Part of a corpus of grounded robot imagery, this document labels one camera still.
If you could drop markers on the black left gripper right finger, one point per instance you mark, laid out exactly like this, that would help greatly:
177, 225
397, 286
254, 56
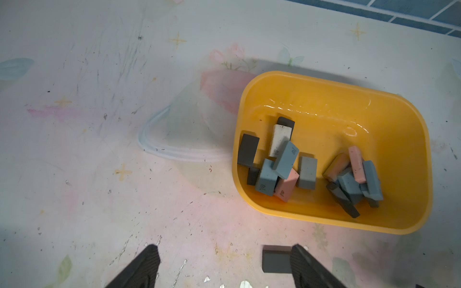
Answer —
307, 272

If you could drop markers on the yellow plastic storage box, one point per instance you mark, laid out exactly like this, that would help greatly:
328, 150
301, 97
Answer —
329, 118

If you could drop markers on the clear plastic eraser wrapper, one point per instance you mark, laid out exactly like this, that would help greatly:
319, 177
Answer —
281, 134

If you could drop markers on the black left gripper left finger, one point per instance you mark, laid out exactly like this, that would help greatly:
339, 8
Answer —
141, 272

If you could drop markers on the black eraser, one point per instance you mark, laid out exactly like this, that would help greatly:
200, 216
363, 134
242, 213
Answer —
341, 199
247, 150
276, 259
252, 176

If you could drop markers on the light blue eraser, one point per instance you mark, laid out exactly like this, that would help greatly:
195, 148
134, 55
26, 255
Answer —
286, 159

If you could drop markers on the pink eraser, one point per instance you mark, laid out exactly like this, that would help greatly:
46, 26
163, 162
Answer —
357, 164
284, 188

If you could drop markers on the pink eraser bottom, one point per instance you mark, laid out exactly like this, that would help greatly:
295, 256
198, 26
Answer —
284, 188

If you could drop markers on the grey eraser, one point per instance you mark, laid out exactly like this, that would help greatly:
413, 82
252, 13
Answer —
307, 173

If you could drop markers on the teal eraser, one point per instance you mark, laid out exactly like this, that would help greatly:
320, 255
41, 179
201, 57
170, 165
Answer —
267, 178
373, 183
349, 186

